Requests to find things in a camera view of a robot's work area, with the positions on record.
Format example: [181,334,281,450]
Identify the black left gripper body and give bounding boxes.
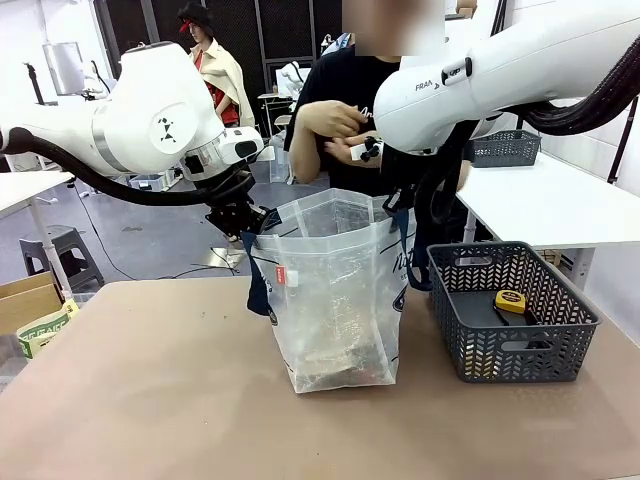
[191,166,267,241]

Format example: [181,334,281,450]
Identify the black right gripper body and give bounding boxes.
[381,145,427,202]

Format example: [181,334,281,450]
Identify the clear shopping bag navy handles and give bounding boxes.
[240,188,433,395]

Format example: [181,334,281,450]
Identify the grey plastic lattice basket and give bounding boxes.
[425,240,603,385]
[468,129,543,169]

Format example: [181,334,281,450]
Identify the person's right forearm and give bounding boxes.
[289,102,334,184]

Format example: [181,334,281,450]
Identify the person's left hand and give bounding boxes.
[323,135,365,161]

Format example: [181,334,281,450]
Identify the person's right hand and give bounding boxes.
[318,99,368,139]

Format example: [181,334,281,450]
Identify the shiny metal floor piece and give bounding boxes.
[208,244,252,272]

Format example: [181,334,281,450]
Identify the tall clear plastic container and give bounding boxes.
[268,144,295,185]

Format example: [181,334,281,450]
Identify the clear plastic storage bin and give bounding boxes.
[129,172,170,194]

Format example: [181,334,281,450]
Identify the person in black t-shirt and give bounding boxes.
[283,0,475,202]

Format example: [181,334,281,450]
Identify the mannequin with cream jacket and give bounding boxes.
[177,0,257,129]

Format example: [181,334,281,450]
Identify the white side table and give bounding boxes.
[452,149,640,302]

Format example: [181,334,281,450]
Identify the yellow tape measure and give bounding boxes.
[494,289,530,315]

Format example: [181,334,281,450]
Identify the grey plastic step stool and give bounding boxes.
[19,226,107,292]

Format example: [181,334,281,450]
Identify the white desk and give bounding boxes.
[0,170,77,304]

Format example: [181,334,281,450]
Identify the black slanted pole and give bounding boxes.
[606,93,640,185]

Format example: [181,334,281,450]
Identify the green and white package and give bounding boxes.
[16,298,82,362]

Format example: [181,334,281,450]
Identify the brown cardboard box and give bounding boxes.
[0,271,65,337]

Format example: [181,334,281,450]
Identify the black tripod stand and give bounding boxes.
[22,61,59,107]

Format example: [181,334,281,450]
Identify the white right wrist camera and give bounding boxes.
[347,136,385,163]

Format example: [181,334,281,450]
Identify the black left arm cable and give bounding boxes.
[0,126,214,207]

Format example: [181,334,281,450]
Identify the grey framed wall panel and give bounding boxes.
[41,41,84,97]

